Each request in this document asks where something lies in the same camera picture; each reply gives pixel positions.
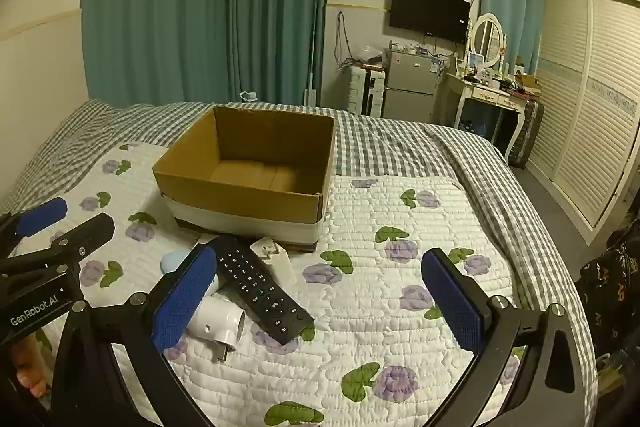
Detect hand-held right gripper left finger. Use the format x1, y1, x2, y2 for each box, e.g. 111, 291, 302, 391
48, 245, 218, 427

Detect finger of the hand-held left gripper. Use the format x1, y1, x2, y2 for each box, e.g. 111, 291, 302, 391
0, 197, 69, 249
0, 213, 117, 277

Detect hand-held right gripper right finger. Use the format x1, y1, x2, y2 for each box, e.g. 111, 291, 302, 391
421, 248, 599, 427

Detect white cylindrical plug device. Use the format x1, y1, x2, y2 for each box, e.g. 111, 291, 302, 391
187, 291, 247, 363

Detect black remote control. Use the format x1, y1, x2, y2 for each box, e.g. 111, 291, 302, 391
209, 234, 316, 347

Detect white power adapter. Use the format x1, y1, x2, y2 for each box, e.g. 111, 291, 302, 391
250, 237, 297, 286

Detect cardboard box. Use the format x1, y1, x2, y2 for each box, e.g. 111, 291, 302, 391
152, 105, 337, 254

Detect person's left hand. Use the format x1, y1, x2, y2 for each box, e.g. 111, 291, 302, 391
9, 336, 52, 402

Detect light blue object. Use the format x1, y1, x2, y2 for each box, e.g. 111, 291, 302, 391
160, 251, 195, 279

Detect white floral quilt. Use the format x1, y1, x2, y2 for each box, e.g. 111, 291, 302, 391
0, 142, 601, 427

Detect black patterned bag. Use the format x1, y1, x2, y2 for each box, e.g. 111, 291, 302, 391
574, 218, 640, 360

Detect dark suitcase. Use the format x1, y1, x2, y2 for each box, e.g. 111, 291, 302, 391
509, 99, 546, 171

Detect white dressing table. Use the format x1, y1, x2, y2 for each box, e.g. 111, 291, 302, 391
444, 71, 544, 166

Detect silver refrigerator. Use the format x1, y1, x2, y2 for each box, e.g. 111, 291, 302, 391
382, 49, 442, 124

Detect white louvered wardrobe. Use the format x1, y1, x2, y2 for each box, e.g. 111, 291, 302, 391
527, 0, 640, 244

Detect white mop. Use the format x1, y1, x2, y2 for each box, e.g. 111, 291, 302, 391
302, 1, 321, 106

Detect wide green curtain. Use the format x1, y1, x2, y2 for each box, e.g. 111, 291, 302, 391
81, 0, 334, 108

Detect oval vanity mirror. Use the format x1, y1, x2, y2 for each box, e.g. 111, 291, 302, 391
470, 13, 505, 68

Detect hanging wall cables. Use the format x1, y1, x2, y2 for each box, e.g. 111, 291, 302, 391
334, 11, 355, 72

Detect black wall television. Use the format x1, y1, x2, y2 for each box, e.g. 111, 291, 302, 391
389, 0, 472, 44

